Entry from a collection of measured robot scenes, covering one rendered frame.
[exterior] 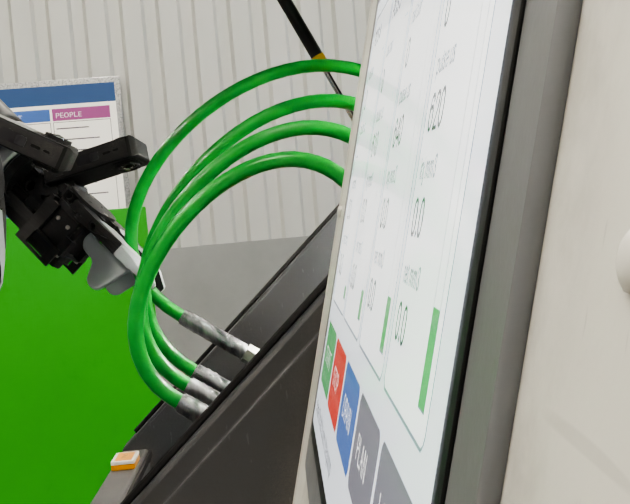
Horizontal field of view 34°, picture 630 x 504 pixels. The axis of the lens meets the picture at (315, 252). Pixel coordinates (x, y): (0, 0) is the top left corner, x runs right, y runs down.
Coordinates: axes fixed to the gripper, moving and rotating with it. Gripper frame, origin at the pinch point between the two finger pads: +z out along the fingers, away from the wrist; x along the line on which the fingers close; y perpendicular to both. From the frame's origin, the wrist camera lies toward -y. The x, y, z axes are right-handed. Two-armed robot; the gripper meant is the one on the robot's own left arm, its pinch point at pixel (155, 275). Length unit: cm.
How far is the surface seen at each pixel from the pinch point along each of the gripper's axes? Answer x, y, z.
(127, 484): -16.0, 23.0, 9.6
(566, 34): 88, -22, 36
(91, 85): -549, 27, -337
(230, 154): 16.1, -15.4, 3.5
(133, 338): 22.4, 1.4, 10.9
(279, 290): -33.7, -5.3, 2.4
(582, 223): 89, -20, 38
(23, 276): -275, 83, -145
